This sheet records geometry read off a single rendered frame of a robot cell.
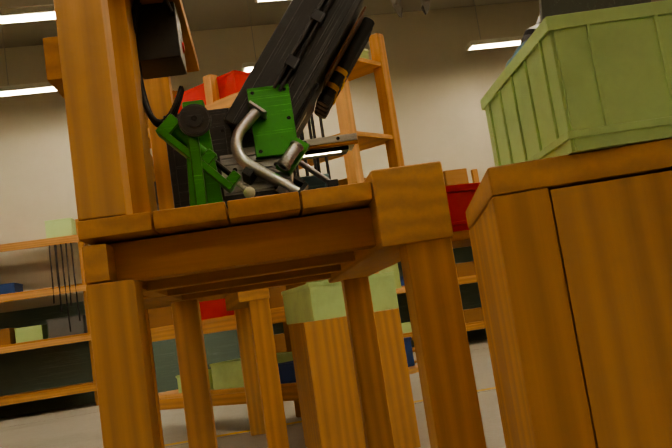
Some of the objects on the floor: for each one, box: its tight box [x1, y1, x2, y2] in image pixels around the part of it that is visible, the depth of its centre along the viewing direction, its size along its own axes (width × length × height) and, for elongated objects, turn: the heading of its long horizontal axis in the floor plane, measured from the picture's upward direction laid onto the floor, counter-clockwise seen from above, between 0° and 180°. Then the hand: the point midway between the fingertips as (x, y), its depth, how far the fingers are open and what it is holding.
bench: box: [77, 181, 486, 448], centre depth 231 cm, size 70×149×88 cm, turn 137°
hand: (412, 11), depth 198 cm, fingers open, 5 cm apart
